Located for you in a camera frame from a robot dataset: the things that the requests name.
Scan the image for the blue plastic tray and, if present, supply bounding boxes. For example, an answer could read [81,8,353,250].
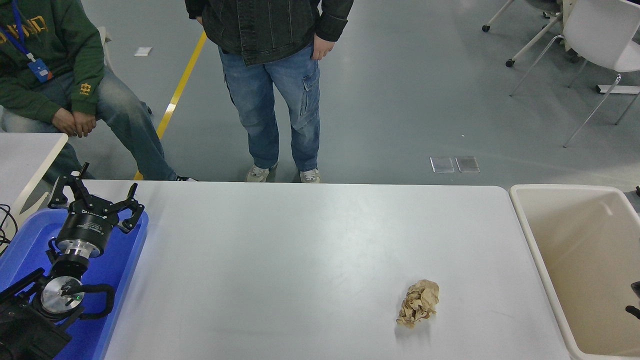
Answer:
[0,207,150,360]

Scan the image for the black cable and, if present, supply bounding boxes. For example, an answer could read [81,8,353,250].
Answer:
[0,203,20,253]

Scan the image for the white floor bar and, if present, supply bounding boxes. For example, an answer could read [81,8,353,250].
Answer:
[596,84,640,95]

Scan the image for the white side table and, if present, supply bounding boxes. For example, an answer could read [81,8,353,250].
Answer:
[0,132,70,223]

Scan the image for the person's left hand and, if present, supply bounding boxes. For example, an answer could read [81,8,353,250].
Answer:
[311,38,337,61]
[72,111,97,138]

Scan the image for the white chair with casters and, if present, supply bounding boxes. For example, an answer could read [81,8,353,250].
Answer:
[482,0,568,68]

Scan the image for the person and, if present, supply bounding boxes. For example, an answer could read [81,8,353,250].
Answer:
[0,0,198,182]
[185,0,355,184]

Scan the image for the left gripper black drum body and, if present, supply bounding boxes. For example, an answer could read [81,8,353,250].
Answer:
[56,207,121,251]

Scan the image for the tan paper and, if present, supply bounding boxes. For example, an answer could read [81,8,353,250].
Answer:
[396,279,441,329]

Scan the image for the large pale plastic bin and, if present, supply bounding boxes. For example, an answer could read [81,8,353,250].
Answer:
[509,184,640,360]

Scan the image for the white chair with metal legs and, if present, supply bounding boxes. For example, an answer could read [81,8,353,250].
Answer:
[510,0,640,148]

